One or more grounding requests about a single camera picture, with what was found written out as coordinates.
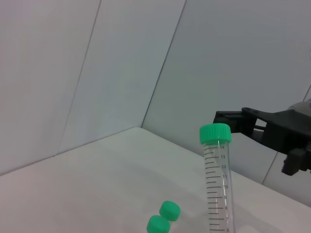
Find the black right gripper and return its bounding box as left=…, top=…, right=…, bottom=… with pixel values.
left=213, top=107, right=311, bottom=176

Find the green capped clear test tube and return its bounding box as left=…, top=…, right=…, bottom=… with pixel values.
left=159, top=200, right=182, bottom=222
left=146, top=215, right=172, bottom=233
left=199, top=123, right=233, bottom=233

